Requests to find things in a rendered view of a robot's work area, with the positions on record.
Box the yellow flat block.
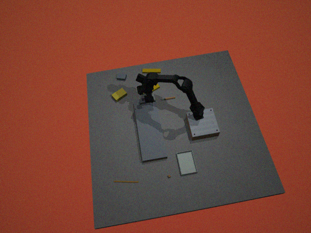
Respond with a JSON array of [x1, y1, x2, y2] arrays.
[[111, 88, 127, 102]]

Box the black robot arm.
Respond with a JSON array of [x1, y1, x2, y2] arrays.
[[136, 72, 205, 120]]

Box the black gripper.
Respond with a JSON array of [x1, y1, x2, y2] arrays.
[[142, 83, 154, 103]]

